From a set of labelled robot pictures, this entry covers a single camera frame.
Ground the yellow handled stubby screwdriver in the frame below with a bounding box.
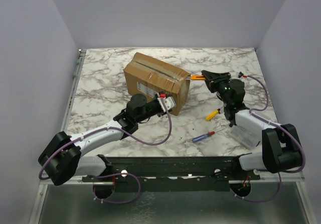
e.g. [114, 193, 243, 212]
[206, 108, 221, 121]

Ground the aluminium side rail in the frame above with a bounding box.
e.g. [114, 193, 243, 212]
[59, 49, 87, 132]

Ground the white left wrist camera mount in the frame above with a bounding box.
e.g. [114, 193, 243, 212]
[156, 93, 176, 113]

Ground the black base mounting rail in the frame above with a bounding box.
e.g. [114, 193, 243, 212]
[82, 156, 260, 192]

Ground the clear plastic screw box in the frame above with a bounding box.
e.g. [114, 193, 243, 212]
[229, 126, 261, 150]

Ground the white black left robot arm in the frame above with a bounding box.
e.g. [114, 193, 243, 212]
[38, 93, 176, 186]

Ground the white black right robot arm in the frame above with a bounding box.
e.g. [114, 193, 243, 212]
[202, 70, 306, 179]

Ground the brown cardboard express box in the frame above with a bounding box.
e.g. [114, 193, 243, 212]
[123, 52, 190, 116]

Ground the blue red handled screwdriver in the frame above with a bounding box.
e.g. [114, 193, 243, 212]
[192, 127, 225, 143]

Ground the orange black utility knife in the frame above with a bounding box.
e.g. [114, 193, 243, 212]
[185, 75, 206, 81]

